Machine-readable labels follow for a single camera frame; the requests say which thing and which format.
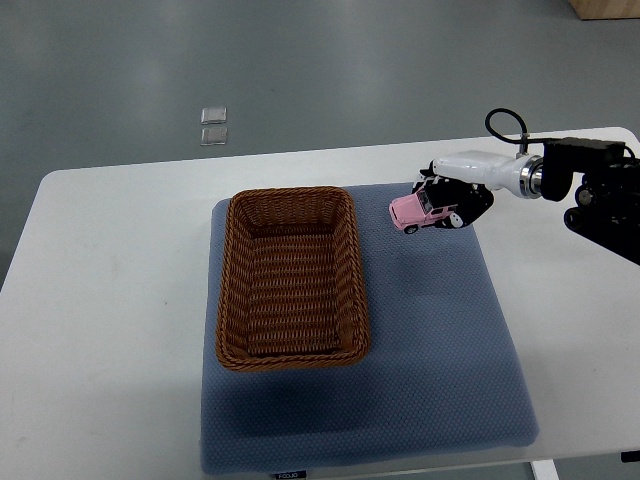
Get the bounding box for white table leg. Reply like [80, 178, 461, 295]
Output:
[530, 459, 559, 480]

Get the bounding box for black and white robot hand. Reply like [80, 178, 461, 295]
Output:
[414, 151, 543, 229]

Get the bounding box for pink toy car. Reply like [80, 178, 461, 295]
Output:
[388, 187, 457, 234]

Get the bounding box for brown wicker basket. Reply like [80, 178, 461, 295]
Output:
[215, 186, 371, 372]

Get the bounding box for blue-grey padded mat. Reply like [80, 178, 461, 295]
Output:
[201, 184, 538, 475]

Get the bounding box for upper metal floor plate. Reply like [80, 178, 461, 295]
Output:
[201, 106, 227, 125]

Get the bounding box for wooden box corner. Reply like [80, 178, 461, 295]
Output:
[569, 0, 640, 20]

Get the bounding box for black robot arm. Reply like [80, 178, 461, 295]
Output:
[540, 137, 639, 264]

